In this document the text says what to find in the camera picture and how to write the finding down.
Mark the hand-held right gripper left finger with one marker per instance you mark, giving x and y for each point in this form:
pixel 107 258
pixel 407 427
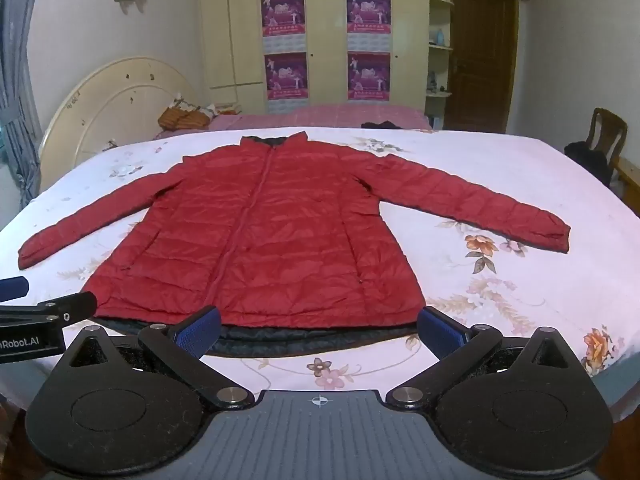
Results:
pixel 200 332

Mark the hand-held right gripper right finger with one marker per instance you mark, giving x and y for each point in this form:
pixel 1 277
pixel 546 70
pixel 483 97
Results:
pixel 440 331

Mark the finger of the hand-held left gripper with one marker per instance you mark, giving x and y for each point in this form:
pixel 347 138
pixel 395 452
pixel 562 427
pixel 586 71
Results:
pixel 75 305
pixel 12 287

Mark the red down jacket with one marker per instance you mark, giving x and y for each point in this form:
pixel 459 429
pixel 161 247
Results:
pixel 280 235

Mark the white floral bed sheet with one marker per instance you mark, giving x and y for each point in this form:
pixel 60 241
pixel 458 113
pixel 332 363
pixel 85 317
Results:
pixel 500 185

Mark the grey blue mattress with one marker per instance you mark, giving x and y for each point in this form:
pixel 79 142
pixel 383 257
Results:
pixel 620 390

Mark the grey blue curtain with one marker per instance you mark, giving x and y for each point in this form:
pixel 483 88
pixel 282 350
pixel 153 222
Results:
pixel 15 85

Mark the cream round headboard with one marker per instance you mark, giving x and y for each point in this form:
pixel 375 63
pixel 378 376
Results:
pixel 115 105

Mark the orange patterned cloth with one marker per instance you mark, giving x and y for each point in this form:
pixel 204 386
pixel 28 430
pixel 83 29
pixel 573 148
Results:
pixel 182 119

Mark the black cloth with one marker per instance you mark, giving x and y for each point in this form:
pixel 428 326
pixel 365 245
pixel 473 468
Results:
pixel 380 125

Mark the pink plaid bed sheet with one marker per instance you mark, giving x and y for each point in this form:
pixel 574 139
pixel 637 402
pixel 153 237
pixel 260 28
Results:
pixel 310 116

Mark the wooden chair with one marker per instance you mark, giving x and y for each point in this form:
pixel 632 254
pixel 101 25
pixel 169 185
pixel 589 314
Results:
pixel 607 127

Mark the brown wooden door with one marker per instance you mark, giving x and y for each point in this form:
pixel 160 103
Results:
pixel 482 55

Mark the cream corner shelf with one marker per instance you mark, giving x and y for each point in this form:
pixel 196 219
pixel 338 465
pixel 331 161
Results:
pixel 440 50

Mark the blue bottle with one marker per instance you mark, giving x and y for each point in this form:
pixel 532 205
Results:
pixel 440 36

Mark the cream wardrobe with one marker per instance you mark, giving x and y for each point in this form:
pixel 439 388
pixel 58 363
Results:
pixel 325 35

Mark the purple wall poster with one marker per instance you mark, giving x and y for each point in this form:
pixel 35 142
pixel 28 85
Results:
pixel 282 12
pixel 368 10
pixel 369 76
pixel 286 77

